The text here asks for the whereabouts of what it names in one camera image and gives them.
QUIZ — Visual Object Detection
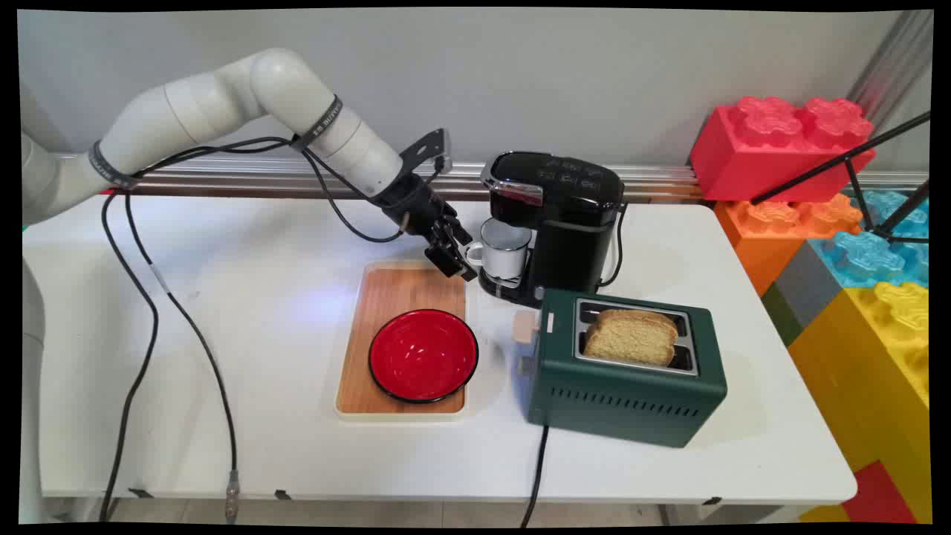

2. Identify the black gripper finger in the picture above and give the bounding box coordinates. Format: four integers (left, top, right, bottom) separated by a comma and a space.
426, 236, 468, 280
444, 216, 478, 282

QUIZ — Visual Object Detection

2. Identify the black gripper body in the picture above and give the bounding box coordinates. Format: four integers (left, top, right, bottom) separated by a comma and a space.
382, 172, 456, 241

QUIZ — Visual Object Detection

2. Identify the white enamel mug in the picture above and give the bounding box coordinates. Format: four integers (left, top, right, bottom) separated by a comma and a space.
465, 218, 533, 282

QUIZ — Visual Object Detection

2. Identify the wooden tray with cream rim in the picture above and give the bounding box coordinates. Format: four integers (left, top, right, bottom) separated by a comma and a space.
334, 260, 470, 424

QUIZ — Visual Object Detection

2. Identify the red bowl with black rim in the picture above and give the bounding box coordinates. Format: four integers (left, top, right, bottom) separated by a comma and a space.
368, 308, 480, 405

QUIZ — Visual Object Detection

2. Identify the black coffee machine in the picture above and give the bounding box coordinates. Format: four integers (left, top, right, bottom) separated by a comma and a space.
476, 150, 627, 310

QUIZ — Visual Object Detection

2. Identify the bread slice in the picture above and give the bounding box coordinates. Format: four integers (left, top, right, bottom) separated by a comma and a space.
594, 308, 680, 344
582, 317, 678, 368

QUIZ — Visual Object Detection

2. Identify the green toaster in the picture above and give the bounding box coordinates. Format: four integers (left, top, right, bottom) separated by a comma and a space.
513, 288, 729, 450

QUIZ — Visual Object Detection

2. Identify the orange toy brick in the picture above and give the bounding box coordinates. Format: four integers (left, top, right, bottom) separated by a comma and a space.
714, 194, 863, 299

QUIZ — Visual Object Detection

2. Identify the big red toy brick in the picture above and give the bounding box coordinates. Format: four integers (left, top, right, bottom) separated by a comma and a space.
689, 96, 877, 204

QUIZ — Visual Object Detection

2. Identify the grey toy brick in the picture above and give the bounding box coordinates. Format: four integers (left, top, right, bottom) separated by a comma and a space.
772, 241, 848, 347

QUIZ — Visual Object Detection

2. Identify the blue toy brick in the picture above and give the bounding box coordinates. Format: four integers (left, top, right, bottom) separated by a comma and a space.
808, 189, 930, 290

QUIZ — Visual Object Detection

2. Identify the black tripod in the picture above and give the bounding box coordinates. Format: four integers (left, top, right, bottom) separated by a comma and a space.
750, 111, 932, 244

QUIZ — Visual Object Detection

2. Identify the big yellow toy brick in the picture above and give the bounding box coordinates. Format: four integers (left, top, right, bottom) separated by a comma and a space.
787, 280, 932, 522

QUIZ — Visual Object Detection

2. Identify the slanted aluminium profile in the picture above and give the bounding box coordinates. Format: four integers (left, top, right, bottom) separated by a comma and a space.
846, 10, 934, 132

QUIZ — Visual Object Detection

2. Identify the small red toy brick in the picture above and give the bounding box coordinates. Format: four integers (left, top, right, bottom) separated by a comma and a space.
843, 460, 919, 525

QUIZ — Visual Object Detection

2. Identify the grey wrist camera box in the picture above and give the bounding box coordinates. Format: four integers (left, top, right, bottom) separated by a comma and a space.
400, 128, 453, 176

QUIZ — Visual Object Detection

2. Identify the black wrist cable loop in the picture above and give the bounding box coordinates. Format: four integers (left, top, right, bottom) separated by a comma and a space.
134, 136, 408, 244

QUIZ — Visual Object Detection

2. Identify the black velcro strap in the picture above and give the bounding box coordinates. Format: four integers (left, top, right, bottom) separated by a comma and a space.
289, 94, 345, 154
88, 139, 140, 191

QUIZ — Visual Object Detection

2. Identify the black coffee machine cable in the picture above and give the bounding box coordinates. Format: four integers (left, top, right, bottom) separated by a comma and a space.
600, 203, 629, 288

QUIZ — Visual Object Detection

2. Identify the horizontal aluminium rail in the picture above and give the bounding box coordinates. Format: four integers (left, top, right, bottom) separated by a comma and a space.
51, 153, 930, 203

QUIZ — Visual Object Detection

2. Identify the black toaster power cable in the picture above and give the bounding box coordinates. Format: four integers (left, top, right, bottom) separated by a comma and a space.
519, 424, 550, 529

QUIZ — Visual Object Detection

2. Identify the black cable with metal connector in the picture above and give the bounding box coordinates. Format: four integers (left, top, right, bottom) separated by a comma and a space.
123, 186, 241, 523

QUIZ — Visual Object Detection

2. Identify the long black cable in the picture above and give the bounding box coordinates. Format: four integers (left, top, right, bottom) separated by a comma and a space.
98, 195, 160, 523

